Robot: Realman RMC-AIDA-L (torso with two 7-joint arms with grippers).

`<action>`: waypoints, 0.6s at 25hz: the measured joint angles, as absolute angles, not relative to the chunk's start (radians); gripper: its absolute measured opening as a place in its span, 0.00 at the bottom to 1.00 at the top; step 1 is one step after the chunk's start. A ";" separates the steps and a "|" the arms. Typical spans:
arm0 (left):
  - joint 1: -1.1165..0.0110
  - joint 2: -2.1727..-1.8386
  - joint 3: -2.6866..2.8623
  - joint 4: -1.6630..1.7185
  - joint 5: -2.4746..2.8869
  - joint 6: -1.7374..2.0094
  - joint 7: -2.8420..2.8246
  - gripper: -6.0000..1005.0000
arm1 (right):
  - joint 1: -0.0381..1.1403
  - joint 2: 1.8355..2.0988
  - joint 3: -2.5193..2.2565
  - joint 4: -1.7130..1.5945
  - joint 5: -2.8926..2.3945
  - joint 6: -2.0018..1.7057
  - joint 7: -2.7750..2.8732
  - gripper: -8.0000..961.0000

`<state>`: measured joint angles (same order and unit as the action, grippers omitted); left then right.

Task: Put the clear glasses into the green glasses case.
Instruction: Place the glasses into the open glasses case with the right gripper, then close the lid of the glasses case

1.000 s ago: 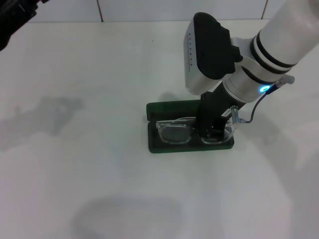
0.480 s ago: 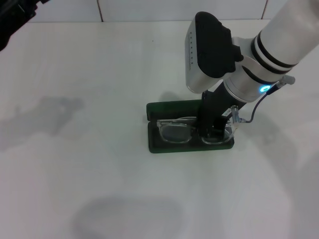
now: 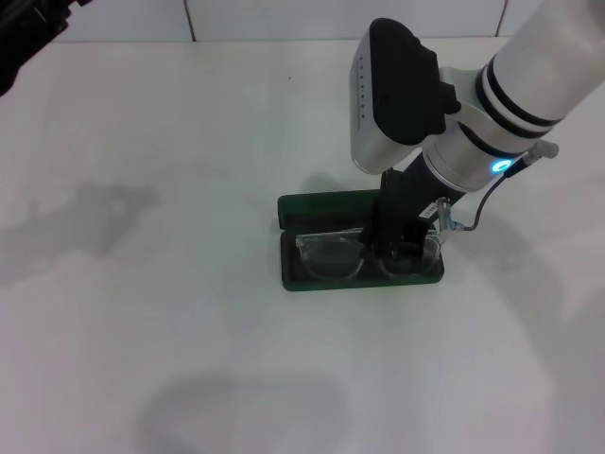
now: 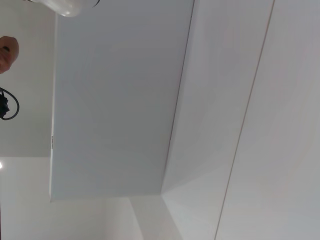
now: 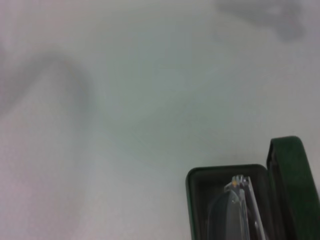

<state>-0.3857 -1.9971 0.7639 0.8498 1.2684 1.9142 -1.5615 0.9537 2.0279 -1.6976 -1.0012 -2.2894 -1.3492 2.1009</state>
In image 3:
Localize clear white glasses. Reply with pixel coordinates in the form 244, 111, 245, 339
294, 225, 444, 285

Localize grey right arm cable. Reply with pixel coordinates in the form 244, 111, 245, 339
436, 140, 561, 243

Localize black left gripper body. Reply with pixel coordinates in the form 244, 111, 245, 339
0, 0, 96, 98

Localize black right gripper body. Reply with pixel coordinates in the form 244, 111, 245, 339
372, 157, 468, 238

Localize green glasses case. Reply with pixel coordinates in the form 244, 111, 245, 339
276, 188, 447, 294

